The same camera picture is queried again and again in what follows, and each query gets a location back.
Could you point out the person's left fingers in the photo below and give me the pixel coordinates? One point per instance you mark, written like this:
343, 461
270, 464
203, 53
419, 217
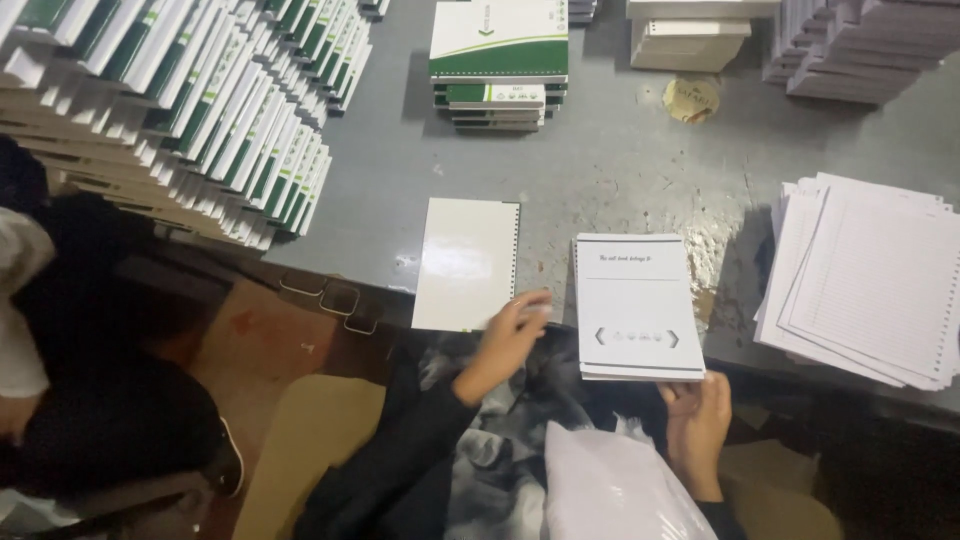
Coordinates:
531, 307

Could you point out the person's left hand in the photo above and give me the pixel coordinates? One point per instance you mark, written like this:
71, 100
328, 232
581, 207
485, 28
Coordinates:
504, 346

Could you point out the stack of printed title pages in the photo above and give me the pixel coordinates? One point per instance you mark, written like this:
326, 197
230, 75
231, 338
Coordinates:
637, 307

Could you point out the grey paper block stacks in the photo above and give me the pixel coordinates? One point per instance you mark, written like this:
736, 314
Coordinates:
866, 46

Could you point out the round gold sticker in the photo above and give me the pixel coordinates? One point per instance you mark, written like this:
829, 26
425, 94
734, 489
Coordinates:
691, 100

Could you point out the stack of green white notebooks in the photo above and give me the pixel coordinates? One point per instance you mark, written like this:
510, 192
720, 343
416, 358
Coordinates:
499, 64

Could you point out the person's patterned clothing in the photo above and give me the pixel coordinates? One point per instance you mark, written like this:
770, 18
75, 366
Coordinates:
517, 450

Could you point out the white punched cover sheet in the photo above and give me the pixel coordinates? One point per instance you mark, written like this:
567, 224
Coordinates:
465, 264

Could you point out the white paper block stack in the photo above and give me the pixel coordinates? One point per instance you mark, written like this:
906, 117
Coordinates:
690, 39

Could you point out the pile of lined paper sheets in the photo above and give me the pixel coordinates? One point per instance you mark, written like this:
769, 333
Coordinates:
862, 279

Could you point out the heap of green spiral notebooks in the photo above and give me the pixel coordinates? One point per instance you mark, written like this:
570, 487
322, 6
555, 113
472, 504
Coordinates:
180, 112

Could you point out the white plastic bag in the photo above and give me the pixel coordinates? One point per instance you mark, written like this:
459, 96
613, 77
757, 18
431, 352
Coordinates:
619, 487

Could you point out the tan cardboard box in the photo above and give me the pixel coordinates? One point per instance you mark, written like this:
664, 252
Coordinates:
780, 487

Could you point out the person's right hand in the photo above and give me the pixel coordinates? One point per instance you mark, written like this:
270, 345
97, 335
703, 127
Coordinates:
699, 431

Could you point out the tan cardboard sheet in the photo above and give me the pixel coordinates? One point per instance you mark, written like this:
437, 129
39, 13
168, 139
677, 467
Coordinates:
315, 450

